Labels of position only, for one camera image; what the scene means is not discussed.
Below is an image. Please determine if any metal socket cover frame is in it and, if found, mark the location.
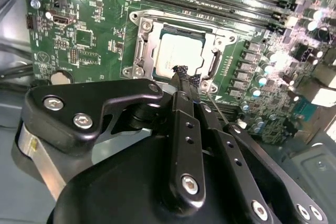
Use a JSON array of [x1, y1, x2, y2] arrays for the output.
[[133, 15, 238, 91]]

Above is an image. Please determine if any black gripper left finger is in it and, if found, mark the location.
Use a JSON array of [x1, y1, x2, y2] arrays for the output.
[[22, 65, 207, 206]]

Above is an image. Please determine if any silver green CPU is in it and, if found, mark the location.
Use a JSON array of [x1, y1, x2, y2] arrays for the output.
[[154, 23, 208, 80]]

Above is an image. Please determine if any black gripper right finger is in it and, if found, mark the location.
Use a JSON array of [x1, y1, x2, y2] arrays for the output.
[[188, 75, 329, 224]]

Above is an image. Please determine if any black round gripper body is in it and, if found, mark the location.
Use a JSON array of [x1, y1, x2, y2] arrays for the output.
[[47, 102, 249, 224]]

